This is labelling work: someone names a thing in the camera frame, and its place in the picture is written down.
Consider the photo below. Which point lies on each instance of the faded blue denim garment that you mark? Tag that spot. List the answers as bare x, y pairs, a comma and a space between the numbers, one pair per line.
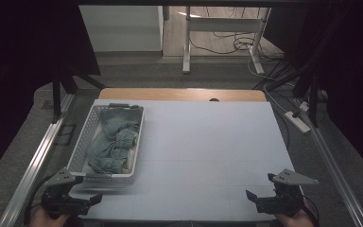
113, 142

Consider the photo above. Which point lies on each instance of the black curtain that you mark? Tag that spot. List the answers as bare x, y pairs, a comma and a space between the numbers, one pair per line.
19, 63
353, 63

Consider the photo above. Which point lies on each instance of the cream white cloth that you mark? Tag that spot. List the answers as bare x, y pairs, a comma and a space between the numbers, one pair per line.
131, 159

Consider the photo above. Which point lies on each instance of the person's right hand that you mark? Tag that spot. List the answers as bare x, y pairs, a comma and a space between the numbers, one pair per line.
296, 221

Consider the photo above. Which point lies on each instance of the person's left hand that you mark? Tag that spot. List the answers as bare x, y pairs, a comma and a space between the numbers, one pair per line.
45, 220

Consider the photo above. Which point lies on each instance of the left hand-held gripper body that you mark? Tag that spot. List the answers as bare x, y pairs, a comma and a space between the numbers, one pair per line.
60, 201

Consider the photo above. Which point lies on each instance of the light blue table mat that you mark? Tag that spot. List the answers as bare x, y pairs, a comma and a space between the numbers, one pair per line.
201, 142

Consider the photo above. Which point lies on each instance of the white plug adaptor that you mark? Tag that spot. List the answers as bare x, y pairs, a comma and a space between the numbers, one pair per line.
304, 106

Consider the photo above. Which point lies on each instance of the white power strip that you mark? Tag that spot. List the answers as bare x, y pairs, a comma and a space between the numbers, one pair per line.
297, 123

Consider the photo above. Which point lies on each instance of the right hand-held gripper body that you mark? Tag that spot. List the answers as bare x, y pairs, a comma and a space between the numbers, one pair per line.
283, 198

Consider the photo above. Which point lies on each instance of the white perforated plastic basket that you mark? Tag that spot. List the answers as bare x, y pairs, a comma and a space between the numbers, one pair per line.
82, 142

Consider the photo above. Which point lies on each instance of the white desk frame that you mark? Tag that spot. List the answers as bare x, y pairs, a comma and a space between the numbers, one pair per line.
220, 24

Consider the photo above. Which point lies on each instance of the black metal stand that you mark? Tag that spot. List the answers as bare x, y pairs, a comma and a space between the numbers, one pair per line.
56, 101
314, 104

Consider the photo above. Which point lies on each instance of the aluminium frame rail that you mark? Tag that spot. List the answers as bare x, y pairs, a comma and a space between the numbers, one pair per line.
34, 164
334, 170

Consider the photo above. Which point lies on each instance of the white cabinet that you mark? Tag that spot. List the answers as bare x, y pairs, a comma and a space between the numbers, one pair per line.
123, 28

